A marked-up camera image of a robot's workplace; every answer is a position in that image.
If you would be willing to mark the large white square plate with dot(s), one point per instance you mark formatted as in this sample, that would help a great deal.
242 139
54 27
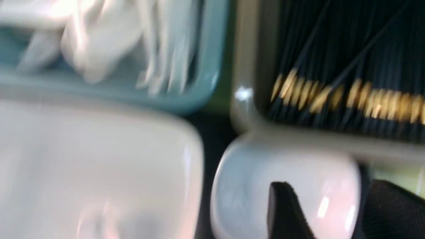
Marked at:
98 172

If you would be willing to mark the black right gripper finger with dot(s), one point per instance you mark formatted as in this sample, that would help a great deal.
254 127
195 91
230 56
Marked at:
285 219

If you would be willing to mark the teal plastic spoon bin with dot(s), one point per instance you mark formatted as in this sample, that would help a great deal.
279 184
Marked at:
120 86

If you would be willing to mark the bundle of black chopsticks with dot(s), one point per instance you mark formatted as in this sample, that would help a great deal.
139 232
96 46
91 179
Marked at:
352 66

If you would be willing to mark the black plastic serving tray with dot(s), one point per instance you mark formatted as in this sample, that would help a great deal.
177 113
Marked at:
217 133

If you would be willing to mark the brown plastic chopstick bin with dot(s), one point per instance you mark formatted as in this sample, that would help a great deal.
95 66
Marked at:
255 56

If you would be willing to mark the small white bowl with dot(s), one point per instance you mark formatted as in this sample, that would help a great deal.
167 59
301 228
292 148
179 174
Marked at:
326 183

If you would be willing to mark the pile of white spoons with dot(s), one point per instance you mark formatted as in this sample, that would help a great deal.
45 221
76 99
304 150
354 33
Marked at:
93 36

